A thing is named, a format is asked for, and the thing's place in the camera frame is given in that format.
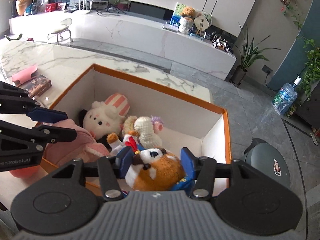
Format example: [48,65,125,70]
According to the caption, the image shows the potted orchid plant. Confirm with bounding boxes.
[230,22,282,87]

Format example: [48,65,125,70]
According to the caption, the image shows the white hand fan on stand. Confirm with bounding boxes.
[194,16,208,37]

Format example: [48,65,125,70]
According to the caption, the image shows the large water bottle with pump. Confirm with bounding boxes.
[272,74,303,116]

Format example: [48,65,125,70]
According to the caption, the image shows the orange round vase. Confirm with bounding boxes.
[15,0,34,16]

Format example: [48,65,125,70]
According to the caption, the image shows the dark grey cabinet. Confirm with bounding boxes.
[296,81,320,133]

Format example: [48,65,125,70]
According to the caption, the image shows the round decorative plate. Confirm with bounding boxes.
[199,11,213,28]

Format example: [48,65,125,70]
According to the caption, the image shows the white plush with striped ears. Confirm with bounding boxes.
[79,92,131,143]

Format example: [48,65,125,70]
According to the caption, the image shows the illustrated card box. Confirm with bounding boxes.
[25,75,52,98]

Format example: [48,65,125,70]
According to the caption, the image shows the white router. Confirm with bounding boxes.
[76,0,93,12]

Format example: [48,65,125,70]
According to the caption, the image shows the pink leather case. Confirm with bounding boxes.
[12,64,38,87]

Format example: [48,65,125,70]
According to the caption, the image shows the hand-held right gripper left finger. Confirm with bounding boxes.
[49,146,137,202]

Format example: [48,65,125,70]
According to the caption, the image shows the black power cable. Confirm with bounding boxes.
[264,72,278,91]

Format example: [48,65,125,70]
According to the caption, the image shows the white stool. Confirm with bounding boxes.
[47,18,73,46]

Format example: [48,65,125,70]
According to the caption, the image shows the flat grey tray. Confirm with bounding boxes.
[162,21,179,32]

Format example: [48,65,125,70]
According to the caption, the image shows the white marble TV cabinet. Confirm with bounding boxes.
[9,0,237,82]

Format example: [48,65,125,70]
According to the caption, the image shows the orange white fox plush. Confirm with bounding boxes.
[125,147,186,192]

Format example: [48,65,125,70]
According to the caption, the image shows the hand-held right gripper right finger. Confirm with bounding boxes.
[180,146,272,201]

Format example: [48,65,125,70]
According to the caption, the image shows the white knit basket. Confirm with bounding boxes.
[178,17,195,34]

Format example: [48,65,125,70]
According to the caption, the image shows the black white toy cars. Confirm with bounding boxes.
[209,32,234,53]

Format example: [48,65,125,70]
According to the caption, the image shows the green pothos plant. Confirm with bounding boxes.
[296,36,320,100]

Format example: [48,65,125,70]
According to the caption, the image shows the crocheted white purple doll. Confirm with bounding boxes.
[122,115,165,148]

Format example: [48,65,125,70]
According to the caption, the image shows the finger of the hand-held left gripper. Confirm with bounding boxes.
[0,80,68,125]
[0,119,78,153]

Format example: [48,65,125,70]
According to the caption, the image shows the red gift boxes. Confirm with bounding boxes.
[45,2,67,12]

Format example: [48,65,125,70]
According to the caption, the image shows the duck plush in sailor suit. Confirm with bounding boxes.
[107,129,150,160]

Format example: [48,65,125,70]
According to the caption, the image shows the brown teddy bear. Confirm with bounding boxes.
[180,6,197,22]

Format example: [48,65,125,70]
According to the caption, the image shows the tangle of black cables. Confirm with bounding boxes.
[96,1,130,16]

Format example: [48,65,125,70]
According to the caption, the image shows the dark grey trash bin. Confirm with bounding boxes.
[240,138,291,195]

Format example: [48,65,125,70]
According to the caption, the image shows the orange cardboard box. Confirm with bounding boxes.
[35,64,232,198]

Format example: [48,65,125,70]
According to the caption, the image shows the pink plush toy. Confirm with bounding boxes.
[44,119,112,168]

